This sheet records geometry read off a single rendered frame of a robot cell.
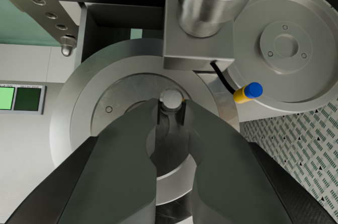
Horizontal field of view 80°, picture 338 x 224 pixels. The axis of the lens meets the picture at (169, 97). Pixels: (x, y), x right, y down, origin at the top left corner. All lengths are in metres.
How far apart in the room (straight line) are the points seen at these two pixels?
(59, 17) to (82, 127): 0.35
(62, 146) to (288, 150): 0.26
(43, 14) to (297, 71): 0.45
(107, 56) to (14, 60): 3.46
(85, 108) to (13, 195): 0.45
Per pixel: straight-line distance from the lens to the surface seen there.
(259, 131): 0.38
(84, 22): 0.20
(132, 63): 0.17
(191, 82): 0.16
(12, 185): 0.60
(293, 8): 0.24
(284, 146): 0.32
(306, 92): 0.21
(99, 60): 0.18
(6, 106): 0.60
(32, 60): 3.49
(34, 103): 0.57
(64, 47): 0.56
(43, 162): 0.56
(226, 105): 0.17
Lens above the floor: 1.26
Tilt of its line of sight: 11 degrees down
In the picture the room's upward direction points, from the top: 178 degrees counter-clockwise
